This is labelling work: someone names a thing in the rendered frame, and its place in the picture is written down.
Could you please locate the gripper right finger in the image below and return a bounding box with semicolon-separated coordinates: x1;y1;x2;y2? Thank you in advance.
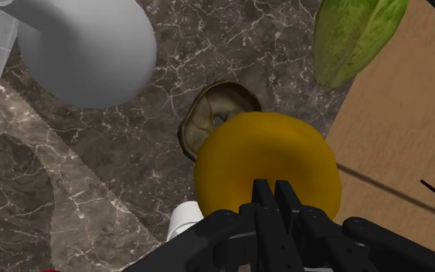
275;180;435;272

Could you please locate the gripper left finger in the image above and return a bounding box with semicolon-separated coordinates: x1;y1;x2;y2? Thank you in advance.
125;178;279;272

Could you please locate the yellow round fruit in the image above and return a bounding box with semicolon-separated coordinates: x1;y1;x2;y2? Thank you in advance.
193;111;343;222

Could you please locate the white cylinder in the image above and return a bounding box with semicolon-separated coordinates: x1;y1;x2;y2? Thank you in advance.
165;200;206;243

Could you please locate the brown cracked shell bowl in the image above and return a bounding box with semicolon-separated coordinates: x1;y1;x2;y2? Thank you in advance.
177;79;263;163

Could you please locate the light wooden table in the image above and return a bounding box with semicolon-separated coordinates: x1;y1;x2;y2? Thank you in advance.
324;0;435;253

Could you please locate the green lettuce leaf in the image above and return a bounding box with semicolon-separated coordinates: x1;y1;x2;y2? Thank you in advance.
311;0;410;90

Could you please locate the white toilet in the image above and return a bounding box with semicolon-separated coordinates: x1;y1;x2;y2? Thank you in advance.
0;0;158;110

